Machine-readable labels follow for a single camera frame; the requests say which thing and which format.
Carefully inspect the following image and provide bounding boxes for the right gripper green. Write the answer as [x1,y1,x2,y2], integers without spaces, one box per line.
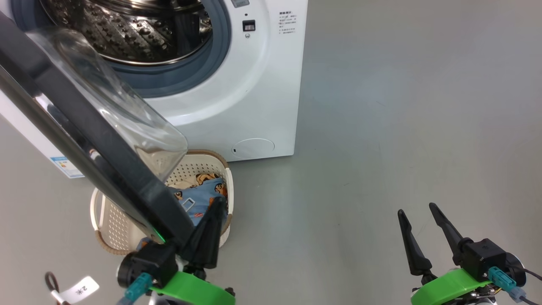
[397,202,497,305]

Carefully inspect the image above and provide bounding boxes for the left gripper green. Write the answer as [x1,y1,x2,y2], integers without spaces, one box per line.
[148,197,236,305]

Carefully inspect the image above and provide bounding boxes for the black round glass washer door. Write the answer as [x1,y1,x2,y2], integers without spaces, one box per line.
[0,11,196,247]

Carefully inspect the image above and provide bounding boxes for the white front-load washing machine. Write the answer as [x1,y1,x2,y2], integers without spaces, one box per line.
[0,0,309,179]

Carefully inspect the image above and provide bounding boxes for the cream perforated laundry basket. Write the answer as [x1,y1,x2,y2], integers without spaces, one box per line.
[90,149,234,255]

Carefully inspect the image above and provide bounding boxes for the round white filter cover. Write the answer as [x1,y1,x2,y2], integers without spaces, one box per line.
[232,138,276,160]

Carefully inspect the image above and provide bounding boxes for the blue energy label sticker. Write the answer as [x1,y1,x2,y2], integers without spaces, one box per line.
[50,156,85,179]

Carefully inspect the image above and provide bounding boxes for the small printed warning label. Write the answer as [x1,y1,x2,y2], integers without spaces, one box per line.
[279,12,297,34]

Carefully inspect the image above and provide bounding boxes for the teal right cable connector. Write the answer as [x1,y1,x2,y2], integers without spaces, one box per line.
[487,266,517,293]

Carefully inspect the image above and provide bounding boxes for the teal cable connector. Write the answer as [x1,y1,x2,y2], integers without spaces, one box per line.
[487,266,517,293]
[124,272,153,302]

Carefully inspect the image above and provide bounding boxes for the teal left cable connector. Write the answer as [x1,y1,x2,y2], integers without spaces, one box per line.
[124,272,153,302]

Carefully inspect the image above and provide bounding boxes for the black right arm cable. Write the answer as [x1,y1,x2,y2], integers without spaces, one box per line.
[508,267,542,305]

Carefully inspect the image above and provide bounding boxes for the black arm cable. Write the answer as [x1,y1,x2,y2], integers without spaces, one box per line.
[44,271,70,305]
[508,267,542,305]

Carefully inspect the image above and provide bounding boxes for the white cable tag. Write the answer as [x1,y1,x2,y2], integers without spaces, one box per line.
[59,276,100,304]

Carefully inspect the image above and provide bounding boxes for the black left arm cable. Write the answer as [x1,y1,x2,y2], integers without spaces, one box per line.
[44,271,70,305]

